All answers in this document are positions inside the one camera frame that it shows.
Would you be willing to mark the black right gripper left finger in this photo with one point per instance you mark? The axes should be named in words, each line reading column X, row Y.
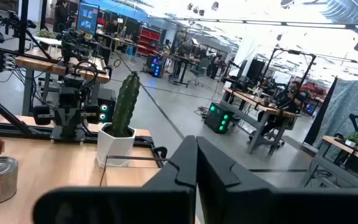
column 166, row 202

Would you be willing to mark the wooden workbench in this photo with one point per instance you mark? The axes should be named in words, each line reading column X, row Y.
column 343, row 146
column 42, row 63
column 259, row 104

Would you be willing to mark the small potted plant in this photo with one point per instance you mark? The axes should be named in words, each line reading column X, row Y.
column 352, row 140

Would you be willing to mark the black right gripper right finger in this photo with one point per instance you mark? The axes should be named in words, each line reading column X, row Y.
column 244, row 205

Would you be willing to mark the black aluminium table frame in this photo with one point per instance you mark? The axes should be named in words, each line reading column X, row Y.
column 11, row 127

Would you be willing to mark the grey office chair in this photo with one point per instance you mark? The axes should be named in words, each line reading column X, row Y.
column 201, row 67

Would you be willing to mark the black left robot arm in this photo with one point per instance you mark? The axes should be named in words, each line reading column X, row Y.
column 73, row 56

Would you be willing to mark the person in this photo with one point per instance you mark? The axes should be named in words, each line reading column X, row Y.
column 294, row 99
column 60, row 15

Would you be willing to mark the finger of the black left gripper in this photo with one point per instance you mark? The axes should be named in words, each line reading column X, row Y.
column 75, row 127
column 66, row 127

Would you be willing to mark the grey tarp curtain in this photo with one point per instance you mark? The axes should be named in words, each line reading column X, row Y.
column 346, row 105

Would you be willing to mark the computer tower with green lights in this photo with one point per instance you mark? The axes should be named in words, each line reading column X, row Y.
column 107, row 99
column 216, row 119

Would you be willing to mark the green cactus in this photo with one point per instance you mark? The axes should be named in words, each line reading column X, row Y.
column 124, row 102

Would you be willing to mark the wooden shelf with black legs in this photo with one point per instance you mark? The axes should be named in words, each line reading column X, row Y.
column 135, row 157

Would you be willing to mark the computer tower with blue lights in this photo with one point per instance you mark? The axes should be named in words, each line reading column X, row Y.
column 156, row 67

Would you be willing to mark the white angular plant pot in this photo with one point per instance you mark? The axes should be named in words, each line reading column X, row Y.
column 113, row 149

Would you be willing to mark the red storage shelving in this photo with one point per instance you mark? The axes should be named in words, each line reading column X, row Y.
column 149, row 39

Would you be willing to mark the computer monitor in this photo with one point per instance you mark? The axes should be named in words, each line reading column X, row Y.
column 88, row 18

